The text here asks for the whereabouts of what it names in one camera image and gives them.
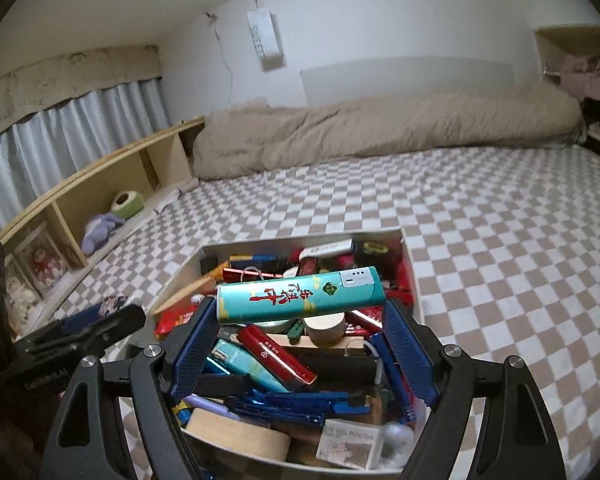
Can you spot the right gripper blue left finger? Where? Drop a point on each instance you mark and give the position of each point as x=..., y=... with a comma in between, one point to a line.
x=87, y=439

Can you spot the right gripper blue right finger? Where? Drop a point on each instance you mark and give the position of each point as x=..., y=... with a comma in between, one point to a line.
x=517, y=438

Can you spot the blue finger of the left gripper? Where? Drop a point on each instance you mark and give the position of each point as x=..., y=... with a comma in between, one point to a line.
x=79, y=321

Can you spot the anime print white lighter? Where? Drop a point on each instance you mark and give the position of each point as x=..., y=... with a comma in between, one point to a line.
x=111, y=304

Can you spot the teal printed lighter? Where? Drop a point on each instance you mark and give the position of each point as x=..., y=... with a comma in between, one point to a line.
x=299, y=297

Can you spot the wooden bedside shelf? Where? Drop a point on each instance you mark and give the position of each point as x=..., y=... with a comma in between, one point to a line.
x=157, y=167

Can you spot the framed doll display box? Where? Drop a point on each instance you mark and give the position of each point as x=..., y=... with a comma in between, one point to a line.
x=41, y=259

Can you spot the purple plush toy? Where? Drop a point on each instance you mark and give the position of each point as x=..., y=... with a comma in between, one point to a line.
x=98, y=230

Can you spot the green avocado plush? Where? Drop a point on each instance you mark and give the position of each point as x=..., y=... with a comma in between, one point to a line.
x=127, y=204

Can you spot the uv gel polish box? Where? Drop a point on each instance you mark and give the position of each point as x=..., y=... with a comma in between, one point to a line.
x=350, y=444

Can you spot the light blue curtain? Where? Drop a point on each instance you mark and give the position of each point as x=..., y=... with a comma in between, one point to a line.
x=48, y=147

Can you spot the beige oval case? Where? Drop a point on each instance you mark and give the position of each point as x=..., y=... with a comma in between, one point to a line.
x=236, y=436

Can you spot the checkered bed sheet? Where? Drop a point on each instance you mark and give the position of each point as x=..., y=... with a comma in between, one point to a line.
x=505, y=247

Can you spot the white cardboard shoe box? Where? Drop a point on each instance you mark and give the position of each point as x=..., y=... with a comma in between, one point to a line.
x=338, y=363

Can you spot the beige curtain valance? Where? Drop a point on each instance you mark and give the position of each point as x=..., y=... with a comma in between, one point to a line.
x=44, y=84

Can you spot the beige quilted duvet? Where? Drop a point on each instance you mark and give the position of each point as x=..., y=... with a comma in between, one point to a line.
x=257, y=138

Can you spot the white hanging tissue pouch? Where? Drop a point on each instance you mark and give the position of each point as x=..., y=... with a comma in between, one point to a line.
x=265, y=39

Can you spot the pink clothes pile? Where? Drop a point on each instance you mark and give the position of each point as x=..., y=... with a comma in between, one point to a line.
x=579, y=76

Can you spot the white headboard panel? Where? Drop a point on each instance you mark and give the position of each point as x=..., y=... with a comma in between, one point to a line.
x=407, y=76

